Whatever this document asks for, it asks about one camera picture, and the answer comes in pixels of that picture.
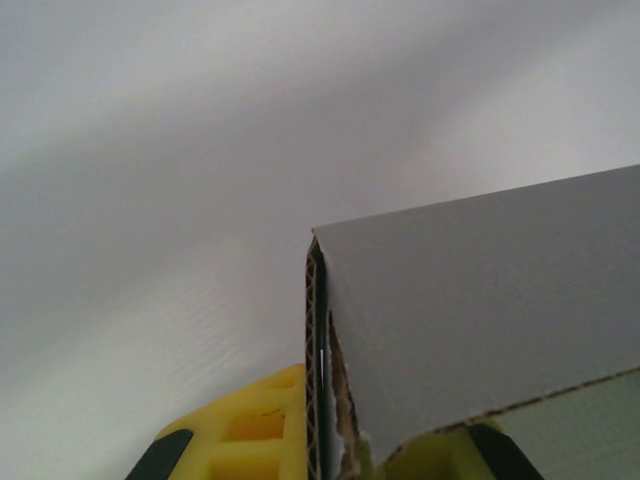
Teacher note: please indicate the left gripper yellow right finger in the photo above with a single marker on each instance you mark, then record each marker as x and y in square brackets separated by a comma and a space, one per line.
[450, 455]

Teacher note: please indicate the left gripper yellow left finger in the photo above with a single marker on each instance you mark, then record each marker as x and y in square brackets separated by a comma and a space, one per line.
[250, 440]

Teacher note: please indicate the grey cardboard paper box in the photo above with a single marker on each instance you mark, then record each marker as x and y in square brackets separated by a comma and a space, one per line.
[475, 300]

